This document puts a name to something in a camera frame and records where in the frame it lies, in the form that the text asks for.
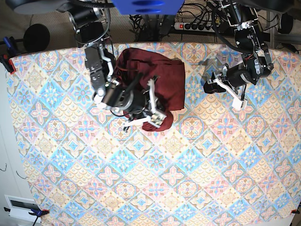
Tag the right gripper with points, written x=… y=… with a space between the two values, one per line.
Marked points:
x=138 y=106

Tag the white power strip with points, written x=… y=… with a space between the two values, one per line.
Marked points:
x=183 y=26

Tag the dark red t-shirt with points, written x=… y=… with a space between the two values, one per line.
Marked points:
x=169 y=86

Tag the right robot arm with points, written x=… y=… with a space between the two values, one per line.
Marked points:
x=91 y=21

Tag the patterned tablecloth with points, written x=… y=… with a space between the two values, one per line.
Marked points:
x=215 y=166

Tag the blue clamp lower left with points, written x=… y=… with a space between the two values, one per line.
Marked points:
x=35 y=213

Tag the orange clamp lower right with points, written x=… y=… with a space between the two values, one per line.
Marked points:
x=295 y=212

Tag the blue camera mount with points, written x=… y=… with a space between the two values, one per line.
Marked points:
x=148 y=7

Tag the black round object right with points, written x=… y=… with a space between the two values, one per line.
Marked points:
x=286 y=24

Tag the white wall outlet box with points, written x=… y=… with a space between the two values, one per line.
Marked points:
x=20 y=208

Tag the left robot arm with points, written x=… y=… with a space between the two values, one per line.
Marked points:
x=257 y=63

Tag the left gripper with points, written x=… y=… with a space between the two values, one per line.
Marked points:
x=232 y=80

